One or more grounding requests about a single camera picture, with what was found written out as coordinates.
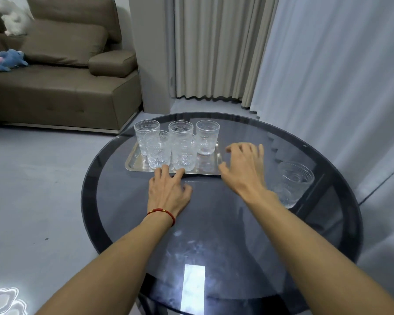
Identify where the person's right hand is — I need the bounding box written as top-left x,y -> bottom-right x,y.
218,142 -> 279,203

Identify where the person's left hand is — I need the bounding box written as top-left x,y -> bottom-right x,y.
147,165 -> 193,224

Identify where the person's right forearm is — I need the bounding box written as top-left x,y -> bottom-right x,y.
246,190 -> 394,315

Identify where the person's left forearm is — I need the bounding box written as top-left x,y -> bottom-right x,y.
35,211 -> 175,315

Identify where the clear embossed drinking glass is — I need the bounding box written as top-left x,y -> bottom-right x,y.
144,130 -> 171,170
170,133 -> 198,172
195,119 -> 221,156
270,161 -> 315,209
134,119 -> 160,157
168,120 -> 194,142

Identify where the silver metal tray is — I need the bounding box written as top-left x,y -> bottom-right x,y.
124,141 -> 224,176

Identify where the beige pleated curtain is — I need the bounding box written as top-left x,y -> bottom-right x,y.
166,0 -> 280,109

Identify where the brown fabric sofa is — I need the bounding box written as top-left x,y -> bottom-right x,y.
0,0 -> 142,134

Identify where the brown sofa cushion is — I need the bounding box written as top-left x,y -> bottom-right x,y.
20,19 -> 109,68

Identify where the blue plush toy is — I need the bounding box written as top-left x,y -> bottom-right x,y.
0,49 -> 29,72

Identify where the red string bracelet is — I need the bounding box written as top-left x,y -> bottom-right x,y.
147,208 -> 176,227

